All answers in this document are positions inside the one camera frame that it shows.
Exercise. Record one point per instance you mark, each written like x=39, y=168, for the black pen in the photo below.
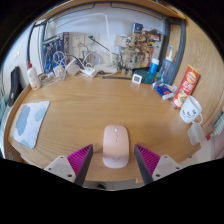
x=116, y=78

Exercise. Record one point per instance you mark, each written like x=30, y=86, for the blue-capped small bottle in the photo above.
x=154, y=66

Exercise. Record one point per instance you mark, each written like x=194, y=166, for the grey metal desk frame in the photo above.
x=181, y=46

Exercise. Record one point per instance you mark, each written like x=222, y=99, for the white charger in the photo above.
x=59, y=72
x=72, y=68

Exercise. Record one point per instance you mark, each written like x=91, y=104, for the brown toy figure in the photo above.
x=133, y=50

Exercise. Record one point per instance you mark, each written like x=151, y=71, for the pink computer mouse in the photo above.
x=115, y=146

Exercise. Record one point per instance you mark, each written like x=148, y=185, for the white desk lamp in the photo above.
x=107, y=33

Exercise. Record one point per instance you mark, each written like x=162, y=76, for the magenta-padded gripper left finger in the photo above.
x=58, y=166

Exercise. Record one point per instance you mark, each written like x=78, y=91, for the small white desk clock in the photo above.
x=137, y=78

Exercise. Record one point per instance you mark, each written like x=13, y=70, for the red chips can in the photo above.
x=186, y=86

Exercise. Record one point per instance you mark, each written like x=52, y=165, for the blue and white packet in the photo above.
x=164, y=90

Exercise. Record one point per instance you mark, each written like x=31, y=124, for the robot model kit box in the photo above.
x=53, y=53

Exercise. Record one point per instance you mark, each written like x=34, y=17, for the white wall socket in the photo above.
x=77, y=40

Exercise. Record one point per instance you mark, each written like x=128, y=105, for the white mug with face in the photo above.
x=190, y=108

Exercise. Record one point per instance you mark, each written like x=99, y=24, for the grey cloud-print mouse pad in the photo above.
x=30, y=123

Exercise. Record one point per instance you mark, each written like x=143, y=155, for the white power strip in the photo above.
x=89, y=72

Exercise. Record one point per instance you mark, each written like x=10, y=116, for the clear plastic cup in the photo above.
x=196, y=134

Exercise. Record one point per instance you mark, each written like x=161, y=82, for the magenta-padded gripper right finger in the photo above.
x=165, y=166

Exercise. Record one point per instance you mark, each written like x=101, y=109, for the teal blanket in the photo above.
x=3, y=110

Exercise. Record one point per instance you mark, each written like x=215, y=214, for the white bottle with red cap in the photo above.
x=33, y=78

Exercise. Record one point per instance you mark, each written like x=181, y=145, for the teal round container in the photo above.
x=148, y=77

